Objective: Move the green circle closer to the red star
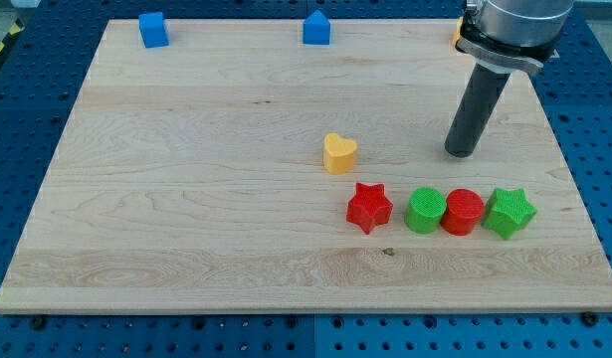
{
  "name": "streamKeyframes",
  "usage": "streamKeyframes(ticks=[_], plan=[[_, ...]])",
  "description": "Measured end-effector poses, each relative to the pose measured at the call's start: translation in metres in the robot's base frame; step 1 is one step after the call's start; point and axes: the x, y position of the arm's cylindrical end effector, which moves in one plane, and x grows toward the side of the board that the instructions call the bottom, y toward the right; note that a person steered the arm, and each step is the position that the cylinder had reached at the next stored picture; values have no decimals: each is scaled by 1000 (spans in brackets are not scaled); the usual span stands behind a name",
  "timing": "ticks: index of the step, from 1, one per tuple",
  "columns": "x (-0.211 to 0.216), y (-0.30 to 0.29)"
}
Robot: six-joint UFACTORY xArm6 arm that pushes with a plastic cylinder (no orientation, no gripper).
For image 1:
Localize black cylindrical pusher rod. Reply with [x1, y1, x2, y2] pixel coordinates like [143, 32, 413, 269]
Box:
[444, 65, 510, 158]

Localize green star block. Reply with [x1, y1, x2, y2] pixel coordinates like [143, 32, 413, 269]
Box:
[482, 188, 537, 241]

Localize blue cube block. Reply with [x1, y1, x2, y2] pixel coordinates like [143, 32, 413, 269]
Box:
[138, 12, 169, 48]

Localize blue pentagon block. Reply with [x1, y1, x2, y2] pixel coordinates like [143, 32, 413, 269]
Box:
[303, 10, 331, 45]

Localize yellow block behind arm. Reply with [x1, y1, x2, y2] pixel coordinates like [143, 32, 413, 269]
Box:
[451, 17, 464, 48]

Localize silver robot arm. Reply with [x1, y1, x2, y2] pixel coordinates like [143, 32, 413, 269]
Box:
[444, 0, 574, 158]

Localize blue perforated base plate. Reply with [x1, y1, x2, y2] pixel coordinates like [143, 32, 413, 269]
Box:
[0, 0, 612, 357]

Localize yellow heart block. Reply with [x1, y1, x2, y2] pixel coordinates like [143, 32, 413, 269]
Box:
[323, 133, 358, 175]

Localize red star block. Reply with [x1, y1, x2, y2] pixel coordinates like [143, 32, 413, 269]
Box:
[346, 182, 393, 235]

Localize green circle block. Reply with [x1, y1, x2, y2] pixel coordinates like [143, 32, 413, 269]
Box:
[404, 187, 447, 234]

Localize wooden board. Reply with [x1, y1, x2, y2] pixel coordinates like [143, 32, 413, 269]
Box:
[0, 20, 612, 314]

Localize red circle block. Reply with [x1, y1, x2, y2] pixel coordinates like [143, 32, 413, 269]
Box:
[440, 188, 485, 236]

